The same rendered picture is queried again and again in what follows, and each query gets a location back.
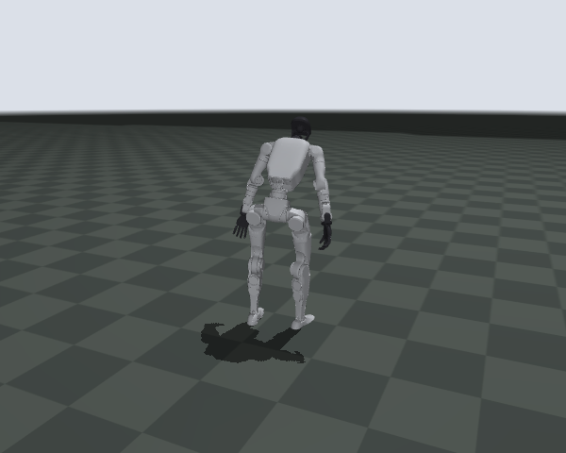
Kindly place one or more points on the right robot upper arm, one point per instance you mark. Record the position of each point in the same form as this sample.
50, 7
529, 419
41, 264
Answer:
317, 156

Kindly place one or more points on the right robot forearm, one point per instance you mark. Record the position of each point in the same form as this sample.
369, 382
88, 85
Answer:
324, 203

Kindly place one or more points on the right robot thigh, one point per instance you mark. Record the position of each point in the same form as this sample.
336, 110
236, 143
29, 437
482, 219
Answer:
299, 224

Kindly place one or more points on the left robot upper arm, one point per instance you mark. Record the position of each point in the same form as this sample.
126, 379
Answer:
256, 178

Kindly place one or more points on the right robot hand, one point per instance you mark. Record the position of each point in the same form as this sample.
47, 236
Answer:
327, 232

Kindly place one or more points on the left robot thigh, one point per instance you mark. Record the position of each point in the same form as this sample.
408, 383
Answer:
257, 233

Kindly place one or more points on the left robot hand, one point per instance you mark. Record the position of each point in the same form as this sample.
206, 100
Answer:
243, 224

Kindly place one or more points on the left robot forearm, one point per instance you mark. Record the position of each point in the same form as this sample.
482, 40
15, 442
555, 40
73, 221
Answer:
249, 195

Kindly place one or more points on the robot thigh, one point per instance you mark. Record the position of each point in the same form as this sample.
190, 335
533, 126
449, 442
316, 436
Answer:
299, 224
257, 233

